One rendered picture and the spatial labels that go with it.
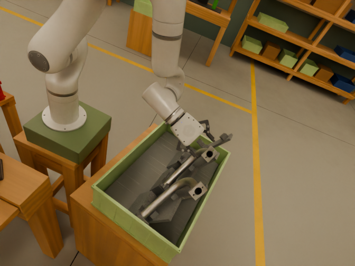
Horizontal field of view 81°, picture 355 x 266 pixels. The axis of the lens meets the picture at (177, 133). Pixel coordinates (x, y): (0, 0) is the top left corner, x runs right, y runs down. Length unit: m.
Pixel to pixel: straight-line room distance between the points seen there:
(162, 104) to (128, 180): 0.44
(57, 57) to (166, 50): 0.36
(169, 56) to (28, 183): 0.72
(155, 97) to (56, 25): 0.37
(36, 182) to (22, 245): 0.93
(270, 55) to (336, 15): 1.28
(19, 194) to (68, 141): 0.27
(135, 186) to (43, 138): 0.46
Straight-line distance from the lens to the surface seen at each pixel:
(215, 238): 2.05
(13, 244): 1.90
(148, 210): 0.86
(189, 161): 0.95
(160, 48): 0.66
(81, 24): 0.76
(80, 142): 1.06
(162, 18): 0.63
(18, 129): 1.71
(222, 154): 1.24
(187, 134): 0.80
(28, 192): 0.99
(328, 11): 5.46
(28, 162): 1.35
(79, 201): 1.07
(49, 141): 1.09
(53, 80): 0.95
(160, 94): 0.78
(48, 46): 0.81
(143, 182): 1.06
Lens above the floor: 1.75
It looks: 43 degrees down
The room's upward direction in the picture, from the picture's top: 23 degrees clockwise
